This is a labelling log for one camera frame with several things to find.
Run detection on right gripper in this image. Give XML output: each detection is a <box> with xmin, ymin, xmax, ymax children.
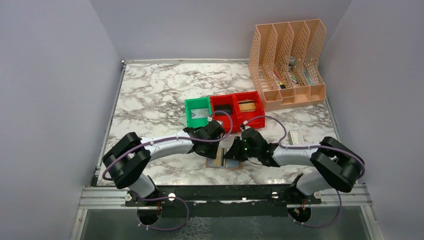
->
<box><xmin>224</xmin><ymin>135</ymin><xmax>259</xmax><ymax>161</ymax></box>

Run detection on tan leather card holder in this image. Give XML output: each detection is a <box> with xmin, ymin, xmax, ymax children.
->
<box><xmin>205</xmin><ymin>147</ymin><xmax>242</xmax><ymax>170</ymax></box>

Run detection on red plastic bin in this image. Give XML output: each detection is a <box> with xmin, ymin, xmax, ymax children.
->
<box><xmin>209</xmin><ymin>94</ymin><xmax>242</xmax><ymax>133</ymax></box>
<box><xmin>234</xmin><ymin>91</ymin><xmax>265</xmax><ymax>126</ymax></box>

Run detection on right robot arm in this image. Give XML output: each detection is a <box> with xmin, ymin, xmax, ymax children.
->
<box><xmin>223</xmin><ymin>128</ymin><xmax>365</xmax><ymax>204</ymax></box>

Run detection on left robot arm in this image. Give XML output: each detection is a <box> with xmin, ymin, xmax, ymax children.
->
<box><xmin>101</xmin><ymin>120</ymin><xmax>225</xmax><ymax>206</ymax></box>

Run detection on silver card in green bin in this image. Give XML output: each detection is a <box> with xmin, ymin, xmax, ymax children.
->
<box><xmin>190</xmin><ymin>108</ymin><xmax>209</xmax><ymax>120</ymax></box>

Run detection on black cards stack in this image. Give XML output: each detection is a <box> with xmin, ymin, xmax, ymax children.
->
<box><xmin>214</xmin><ymin>104</ymin><xmax>233</xmax><ymax>115</ymax></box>

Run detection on gold cards stack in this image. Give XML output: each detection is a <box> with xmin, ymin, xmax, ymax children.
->
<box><xmin>238</xmin><ymin>100</ymin><xmax>256</xmax><ymax>113</ymax></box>

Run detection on green plastic bin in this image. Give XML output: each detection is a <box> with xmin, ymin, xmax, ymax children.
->
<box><xmin>184</xmin><ymin>97</ymin><xmax>212</xmax><ymax>128</ymax></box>

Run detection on white small box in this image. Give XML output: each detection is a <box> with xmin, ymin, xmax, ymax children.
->
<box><xmin>287</xmin><ymin>129</ymin><xmax>305</xmax><ymax>146</ymax></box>

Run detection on peach file organizer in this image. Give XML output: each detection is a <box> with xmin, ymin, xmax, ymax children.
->
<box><xmin>248</xmin><ymin>18</ymin><xmax>327</xmax><ymax>111</ymax></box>

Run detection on items in organizer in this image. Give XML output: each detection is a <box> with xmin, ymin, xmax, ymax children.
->
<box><xmin>271</xmin><ymin>54</ymin><xmax>316</xmax><ymax>90</ymax></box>

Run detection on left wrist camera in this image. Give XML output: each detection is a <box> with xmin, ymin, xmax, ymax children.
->
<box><xmin>207</xmin><ymin>116</ymin><xmax>225</xmax><ymax>129</ymax></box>

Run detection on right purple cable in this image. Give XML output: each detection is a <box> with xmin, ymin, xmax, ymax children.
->
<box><xmin>241</xmin><ymin>115</ymin><xmax>366</xmax><ymax>229</ymax></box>

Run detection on purple cable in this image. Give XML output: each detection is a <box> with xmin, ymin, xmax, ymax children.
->
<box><xmin>101</xmin><ymin>110</ymin><xmax>234</xmax><ymax>232</ymax></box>
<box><xmin>241</xmin><ymin>115</ymin><xmax>366</xmax><ymax>229</ymax></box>

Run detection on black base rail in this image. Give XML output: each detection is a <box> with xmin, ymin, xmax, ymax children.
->
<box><xmin>125</xmin><ymin>184</ymin><xmax>302</xmax><ymax>218</ymax></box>

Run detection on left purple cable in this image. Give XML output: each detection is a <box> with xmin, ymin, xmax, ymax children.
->
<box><xmin>101</xmin><ymin>110</ymin><xmax>234</xmax><ymax>232</ymax></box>

